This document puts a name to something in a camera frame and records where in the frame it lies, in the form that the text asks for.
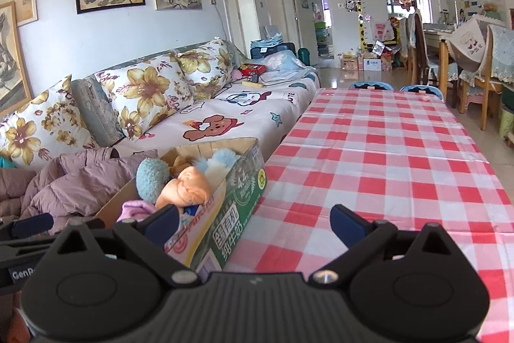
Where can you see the sofa with cartoon cover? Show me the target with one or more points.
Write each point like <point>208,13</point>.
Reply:
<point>225,118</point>

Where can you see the chair with teal lace cover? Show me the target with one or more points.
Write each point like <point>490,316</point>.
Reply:
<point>500,53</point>

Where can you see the yellow floral cushion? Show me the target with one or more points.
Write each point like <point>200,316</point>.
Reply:
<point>40,126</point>
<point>148,94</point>
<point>207,67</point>

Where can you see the white printed food cover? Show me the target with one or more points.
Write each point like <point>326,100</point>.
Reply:
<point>470,43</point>

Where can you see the giraffe height chart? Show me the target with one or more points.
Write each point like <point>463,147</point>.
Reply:
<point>361,13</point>

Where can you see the chair draped with clothes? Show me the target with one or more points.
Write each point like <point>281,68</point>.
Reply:
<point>417,45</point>

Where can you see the dark green container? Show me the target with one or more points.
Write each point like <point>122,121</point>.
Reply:
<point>508,98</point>

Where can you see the orange-brown plush toy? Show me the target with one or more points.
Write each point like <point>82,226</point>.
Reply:
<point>188,186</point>

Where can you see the cartoon animal wall sticker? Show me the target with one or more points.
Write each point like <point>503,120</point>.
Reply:
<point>350,5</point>

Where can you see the grey-green cushion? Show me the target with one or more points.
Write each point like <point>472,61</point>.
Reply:
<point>98,114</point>

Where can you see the pile of cardboard boxes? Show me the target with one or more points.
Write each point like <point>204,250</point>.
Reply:
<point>367,61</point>

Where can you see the white and blue fluffy plush toy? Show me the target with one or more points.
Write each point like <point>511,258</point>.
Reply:
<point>223,158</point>

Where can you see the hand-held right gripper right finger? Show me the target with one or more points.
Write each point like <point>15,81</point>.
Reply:
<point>347,224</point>

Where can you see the cream power strip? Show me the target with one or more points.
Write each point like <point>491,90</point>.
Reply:
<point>252,84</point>

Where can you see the red checked tablecloth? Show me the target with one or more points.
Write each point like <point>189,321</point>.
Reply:
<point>381,166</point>

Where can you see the pink plastic stool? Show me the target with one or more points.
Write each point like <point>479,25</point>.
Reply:
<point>474,102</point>

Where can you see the green plastic storage shelf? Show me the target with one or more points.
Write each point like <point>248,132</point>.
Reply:
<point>323,39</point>

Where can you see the light blue bundled bedding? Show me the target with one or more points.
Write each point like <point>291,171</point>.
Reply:
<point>287,61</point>

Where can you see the red box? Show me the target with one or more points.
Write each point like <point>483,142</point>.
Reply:
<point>253,69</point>

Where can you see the teal crochet toy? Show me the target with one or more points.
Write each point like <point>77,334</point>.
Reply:
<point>150,178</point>

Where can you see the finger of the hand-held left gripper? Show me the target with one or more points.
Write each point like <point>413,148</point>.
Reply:
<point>90,223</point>
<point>32,224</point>

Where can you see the pink fleece item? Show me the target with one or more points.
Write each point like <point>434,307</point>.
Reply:
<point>134,210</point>

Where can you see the dark green jug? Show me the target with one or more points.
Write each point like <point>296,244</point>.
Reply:
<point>307,55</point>

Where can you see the wooden dining table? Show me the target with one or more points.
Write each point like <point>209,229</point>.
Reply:
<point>443,57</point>

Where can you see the large wooden framed drawing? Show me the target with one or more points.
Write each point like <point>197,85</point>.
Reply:
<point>10,61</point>

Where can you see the light green trash bin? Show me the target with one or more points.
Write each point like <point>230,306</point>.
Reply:
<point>506,122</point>

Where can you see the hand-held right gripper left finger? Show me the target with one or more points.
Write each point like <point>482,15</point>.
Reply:
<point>160,224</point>

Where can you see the mauve puffer jacket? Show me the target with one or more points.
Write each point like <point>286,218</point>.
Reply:
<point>80,182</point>

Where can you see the printed cardboard box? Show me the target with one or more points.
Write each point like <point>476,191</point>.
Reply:
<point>225,230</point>

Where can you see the blue child chair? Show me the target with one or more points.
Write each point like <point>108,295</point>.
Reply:
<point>371,86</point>
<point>421,90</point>

